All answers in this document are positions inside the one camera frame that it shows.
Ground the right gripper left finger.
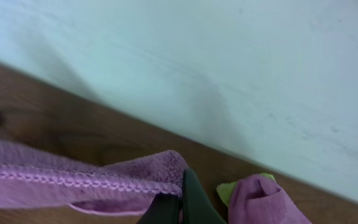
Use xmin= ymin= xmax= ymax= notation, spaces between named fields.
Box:
xmin=137 ymin=194 xmax=181 ymax=224

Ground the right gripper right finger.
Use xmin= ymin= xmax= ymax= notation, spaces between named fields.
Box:
xmin=182 ymin=169 xmax=226 ymax=224

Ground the purple cloth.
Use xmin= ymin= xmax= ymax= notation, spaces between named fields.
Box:
xmin=0 ymin=139 xmax=188 ymax=216
xmin=228 ymin=174 xmax=311 ymax=224

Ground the light green cloth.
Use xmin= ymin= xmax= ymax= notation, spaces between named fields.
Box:
xmin=216 ymin=173 xmax=283 ymax=211

